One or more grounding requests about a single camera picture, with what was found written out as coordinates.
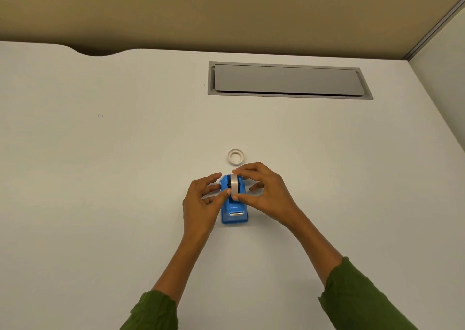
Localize person's right hand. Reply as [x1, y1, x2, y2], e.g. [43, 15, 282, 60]
[232, 162, 303, 229]

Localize person's left hand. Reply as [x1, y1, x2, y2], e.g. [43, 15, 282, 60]
[182, 172, 233, 239]

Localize grey desk cable hatch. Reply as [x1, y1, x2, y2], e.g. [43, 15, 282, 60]
[207, 61, 374, 100]

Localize grey aluminium partition trim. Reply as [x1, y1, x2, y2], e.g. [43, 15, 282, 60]
[402, 0, 465, 62]

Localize person's right forearm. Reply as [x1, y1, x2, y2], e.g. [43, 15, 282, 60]
[287, 212, 419, 330]

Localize beige desk partition panel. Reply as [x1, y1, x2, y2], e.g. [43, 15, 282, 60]
[0, 0, 465, 60]

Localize blue tape dispenser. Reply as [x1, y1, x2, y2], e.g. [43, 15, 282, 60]
[219, 174, 250, 225]

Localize person's left forearm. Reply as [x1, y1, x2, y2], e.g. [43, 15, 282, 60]
[119, 230, 213, 330]

